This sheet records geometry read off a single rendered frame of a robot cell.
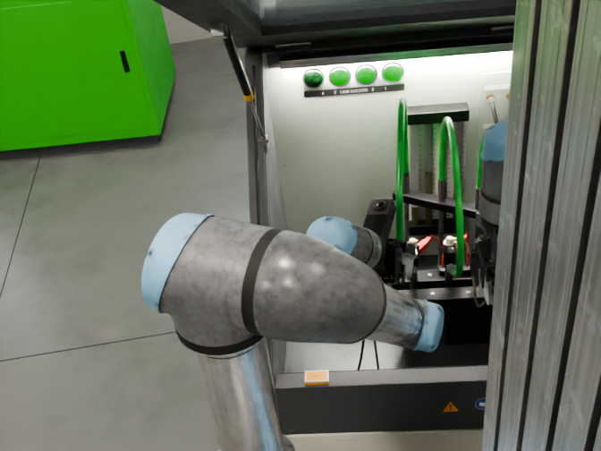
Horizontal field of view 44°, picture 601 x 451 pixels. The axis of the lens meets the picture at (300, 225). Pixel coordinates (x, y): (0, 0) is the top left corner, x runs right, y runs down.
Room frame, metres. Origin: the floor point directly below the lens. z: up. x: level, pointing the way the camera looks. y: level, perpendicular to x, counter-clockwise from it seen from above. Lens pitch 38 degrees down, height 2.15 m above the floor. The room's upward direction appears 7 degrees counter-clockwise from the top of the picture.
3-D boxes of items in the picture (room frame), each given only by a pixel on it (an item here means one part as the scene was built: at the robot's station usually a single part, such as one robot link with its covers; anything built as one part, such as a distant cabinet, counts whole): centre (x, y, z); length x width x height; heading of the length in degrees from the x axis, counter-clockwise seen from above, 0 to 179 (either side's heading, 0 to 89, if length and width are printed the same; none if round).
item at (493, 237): (0.91, -0.32, 1.36); 0.09 x 0.08 x 0.12; 173
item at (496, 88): (1.47, -0.51, 1.20); 0.13 x 0.03 x 0.31; 83
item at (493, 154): (0.92, -0.32, 1.51); 0.09 x 0.08 x 0.11; 49
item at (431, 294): (1.23, -0.36, 0.91); 0.34 x 0.10 x 0.15; 83
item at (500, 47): (1.50, -0.27, 1.43); 0.54 x 0.03 x 0.02; 83
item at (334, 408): (1.01, -0.21, 0.87); 0.62 x 0.04 x 0.16; 83
